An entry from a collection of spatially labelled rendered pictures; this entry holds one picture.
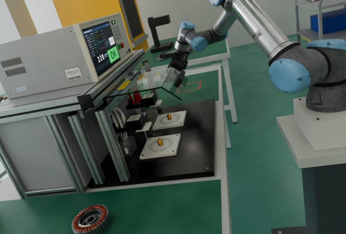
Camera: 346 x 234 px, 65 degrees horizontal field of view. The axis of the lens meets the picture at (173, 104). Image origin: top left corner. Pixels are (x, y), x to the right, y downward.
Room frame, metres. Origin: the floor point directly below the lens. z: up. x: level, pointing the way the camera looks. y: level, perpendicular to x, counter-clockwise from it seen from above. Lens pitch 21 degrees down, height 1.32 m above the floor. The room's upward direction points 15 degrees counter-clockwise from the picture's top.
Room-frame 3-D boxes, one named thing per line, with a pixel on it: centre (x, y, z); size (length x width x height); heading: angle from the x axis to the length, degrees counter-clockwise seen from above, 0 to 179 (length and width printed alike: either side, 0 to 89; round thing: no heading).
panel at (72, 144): (1.18, 0.31, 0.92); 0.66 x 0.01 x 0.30; 166
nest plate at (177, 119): (1.23, 0.03, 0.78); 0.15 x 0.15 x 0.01; 76
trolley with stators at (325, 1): (3.00, -2.00, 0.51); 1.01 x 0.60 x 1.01; 166
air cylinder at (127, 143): (1.03, 0.23, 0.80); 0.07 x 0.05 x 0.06; 166
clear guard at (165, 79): (1.00, 0.10, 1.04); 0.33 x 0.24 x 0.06; 76
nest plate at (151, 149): (1.00, 0.09, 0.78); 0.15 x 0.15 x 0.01; 76
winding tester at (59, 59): (1.21, 0.37, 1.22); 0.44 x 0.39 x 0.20; 166
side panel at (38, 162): (0.90, 0.53, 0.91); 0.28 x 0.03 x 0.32; 76
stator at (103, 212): (0.67, 0.33, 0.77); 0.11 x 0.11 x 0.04
